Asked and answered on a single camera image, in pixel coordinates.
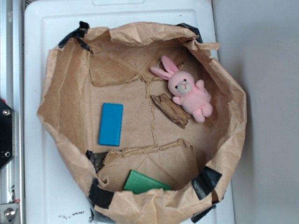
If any blue block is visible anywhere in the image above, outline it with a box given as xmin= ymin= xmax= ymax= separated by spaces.
xmin=99 ymin=103 xmax=123 ymax=147

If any brown wood piece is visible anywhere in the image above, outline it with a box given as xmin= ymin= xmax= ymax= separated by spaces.
xmin=150 ymin=93 xmax=191 ymax=129

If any brown paper bag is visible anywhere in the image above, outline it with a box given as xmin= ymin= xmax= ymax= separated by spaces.
xmin=37 ymin=22 xmax=247 ymax=224

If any aluminium frame rail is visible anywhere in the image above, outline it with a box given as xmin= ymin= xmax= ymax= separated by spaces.
xmin=0 ymin=0 xmax=26 ymax=224

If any pink plush bunny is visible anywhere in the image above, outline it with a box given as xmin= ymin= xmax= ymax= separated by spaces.
xmin=150 ymin=56 xmax=213 ymax=123

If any green block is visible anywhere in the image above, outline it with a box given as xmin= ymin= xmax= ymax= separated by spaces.
xmin=123 ymin=170 xmax=171 ymax=194

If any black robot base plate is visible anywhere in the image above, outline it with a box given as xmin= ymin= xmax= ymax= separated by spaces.
xmin=0 ymin=99 xmax=14 ymax=170

